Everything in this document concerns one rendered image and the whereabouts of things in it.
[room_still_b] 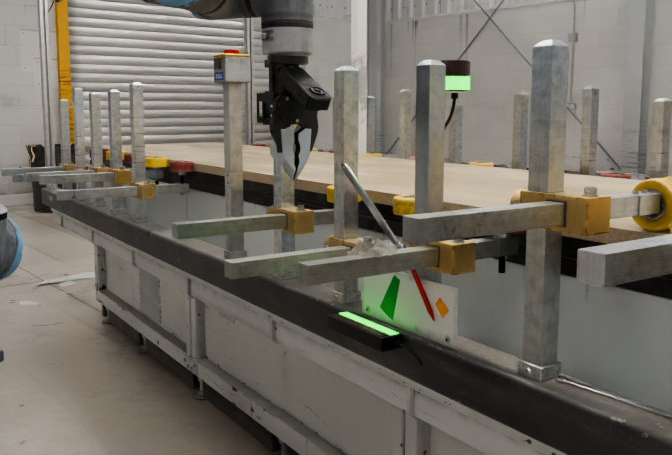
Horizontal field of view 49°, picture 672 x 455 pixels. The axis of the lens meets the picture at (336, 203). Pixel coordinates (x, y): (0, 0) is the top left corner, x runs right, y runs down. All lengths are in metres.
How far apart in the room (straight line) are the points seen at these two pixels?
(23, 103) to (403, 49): 5.53
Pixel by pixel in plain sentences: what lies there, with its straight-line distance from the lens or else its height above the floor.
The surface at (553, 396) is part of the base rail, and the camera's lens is 1.08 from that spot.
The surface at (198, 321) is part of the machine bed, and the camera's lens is 2.79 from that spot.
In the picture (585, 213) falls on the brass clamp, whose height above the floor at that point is 0.95.
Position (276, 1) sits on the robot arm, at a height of 1.26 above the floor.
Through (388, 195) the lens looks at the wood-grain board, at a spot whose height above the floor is 0.90.
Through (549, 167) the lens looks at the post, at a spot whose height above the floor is 1.01.
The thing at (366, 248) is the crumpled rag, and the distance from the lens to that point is 1.14.
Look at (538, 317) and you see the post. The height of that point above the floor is 0.79.
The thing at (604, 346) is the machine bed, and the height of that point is 0.70.
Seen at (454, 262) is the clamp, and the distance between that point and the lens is 1.19.
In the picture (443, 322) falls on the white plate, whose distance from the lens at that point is 1.23.
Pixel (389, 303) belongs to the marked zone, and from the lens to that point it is 1.34.
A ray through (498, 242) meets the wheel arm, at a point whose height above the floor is 0.86.
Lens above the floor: 1.08
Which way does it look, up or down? 7 degrees down
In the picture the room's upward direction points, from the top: straight up
